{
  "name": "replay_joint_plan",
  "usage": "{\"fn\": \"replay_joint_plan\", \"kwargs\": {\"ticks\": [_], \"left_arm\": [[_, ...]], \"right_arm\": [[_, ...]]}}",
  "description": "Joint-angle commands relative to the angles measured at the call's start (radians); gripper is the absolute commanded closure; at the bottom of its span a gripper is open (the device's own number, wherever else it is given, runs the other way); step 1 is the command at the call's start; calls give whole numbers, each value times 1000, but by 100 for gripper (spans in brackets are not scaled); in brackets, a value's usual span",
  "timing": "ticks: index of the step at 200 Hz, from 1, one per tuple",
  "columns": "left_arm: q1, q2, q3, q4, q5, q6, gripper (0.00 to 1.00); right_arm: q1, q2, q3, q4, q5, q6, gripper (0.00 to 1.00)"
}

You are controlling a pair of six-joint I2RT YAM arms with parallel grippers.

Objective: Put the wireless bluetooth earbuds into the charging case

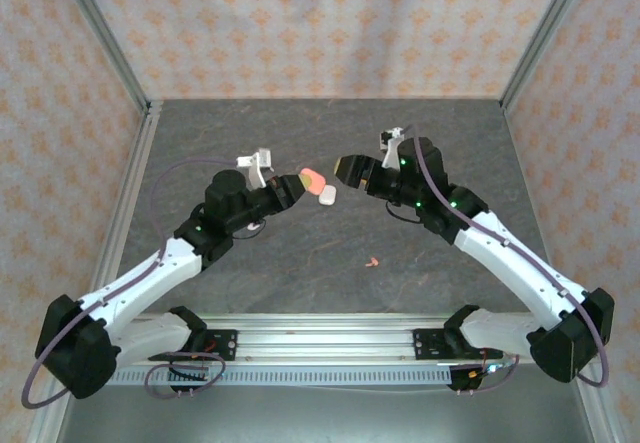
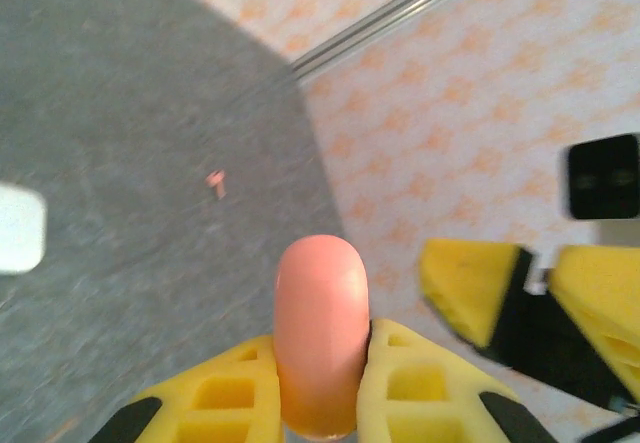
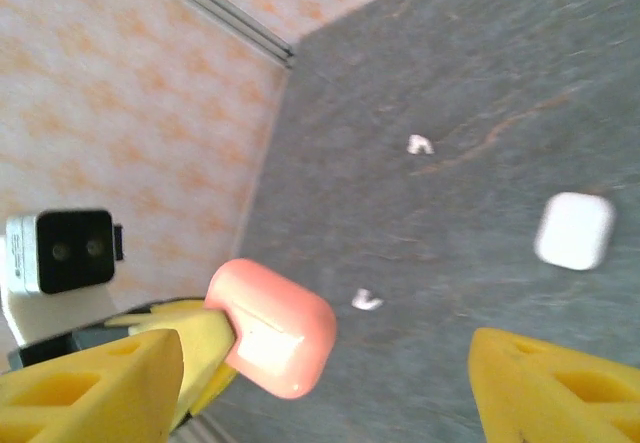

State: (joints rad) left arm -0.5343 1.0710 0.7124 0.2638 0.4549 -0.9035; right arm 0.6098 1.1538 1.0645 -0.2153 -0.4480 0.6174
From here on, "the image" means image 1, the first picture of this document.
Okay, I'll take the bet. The pink earbud charging case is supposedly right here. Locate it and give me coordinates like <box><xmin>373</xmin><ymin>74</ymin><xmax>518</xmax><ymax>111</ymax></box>
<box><xmin>299</xmin><ymin>166</ymin><xmax>327</xmax><ymax>197</ymax></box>

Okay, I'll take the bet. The grey sheet metal panel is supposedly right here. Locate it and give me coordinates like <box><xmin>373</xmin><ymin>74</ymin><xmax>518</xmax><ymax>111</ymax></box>
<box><xmin>54</xmin><ymin>385</ymin><xmax>599</xmax><ymax>443</ymax></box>

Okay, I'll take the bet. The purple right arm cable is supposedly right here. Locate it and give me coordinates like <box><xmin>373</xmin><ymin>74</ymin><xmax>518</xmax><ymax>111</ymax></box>
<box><xmin>407</xmin><ymin>123</ymin><xmax>612</xmax><ymax>395</ymax></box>

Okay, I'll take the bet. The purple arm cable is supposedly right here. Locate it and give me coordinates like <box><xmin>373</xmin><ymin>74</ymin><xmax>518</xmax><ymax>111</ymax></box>
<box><xmin>407</xmin><ymin>123</ymin><xmax>612</xmax><ymax>395</ymax></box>
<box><xmin>22</xmin><ymin>156</ymin><xmax>241</xmax><ymax>410</ymax></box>

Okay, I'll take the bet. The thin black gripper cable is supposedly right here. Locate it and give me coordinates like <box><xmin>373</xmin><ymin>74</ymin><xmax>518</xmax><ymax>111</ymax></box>
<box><xmin>387</xmin><ymin>201</ymin><xmax>427</xmax><ymax>226</ymax></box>

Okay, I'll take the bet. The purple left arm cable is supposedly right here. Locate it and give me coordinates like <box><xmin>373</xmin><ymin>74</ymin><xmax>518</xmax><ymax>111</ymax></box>
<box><xmin>22</xmin><ymin>156</ymin><xmax>241</xmax><ymax>410</ymax></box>

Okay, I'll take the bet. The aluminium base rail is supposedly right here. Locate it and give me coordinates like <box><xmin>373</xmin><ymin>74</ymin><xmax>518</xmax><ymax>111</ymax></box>
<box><xmin>114</xmin><ymin>312</ymin><xmax>599</xmax><ymax>367</ymax></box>

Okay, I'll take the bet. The slotted grey cable duct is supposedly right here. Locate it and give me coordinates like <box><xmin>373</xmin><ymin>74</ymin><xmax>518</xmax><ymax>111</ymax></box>
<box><xmin>107</xmin><ymin>365</ymin><xmax>454</xmax><ymax>388</ymax></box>

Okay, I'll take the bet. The small wired electronics board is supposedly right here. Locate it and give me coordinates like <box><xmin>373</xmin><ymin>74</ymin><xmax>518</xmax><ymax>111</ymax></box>
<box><xmin>467</xmin><ymin>345</ymin><xmax>520</xmax><ymax>382</ymax></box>

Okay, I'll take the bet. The aluminium frame post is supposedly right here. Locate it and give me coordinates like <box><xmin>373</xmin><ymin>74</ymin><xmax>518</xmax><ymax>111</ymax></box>
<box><xmin>53</xmin><ymin>0</ymin><xmax>152</xmax><ymax>114</ymax></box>
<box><xmin>499</xmin><ymin>0</ymin><xmax>596</xmax><ymax>112</ymax></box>

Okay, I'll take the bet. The narrow aluminium floor rail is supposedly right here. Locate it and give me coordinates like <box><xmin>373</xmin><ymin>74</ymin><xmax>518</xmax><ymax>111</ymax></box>
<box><xmin>572</xmin><ymin>377</ymin><xmax>621</xmax><ymax>443</ymax></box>

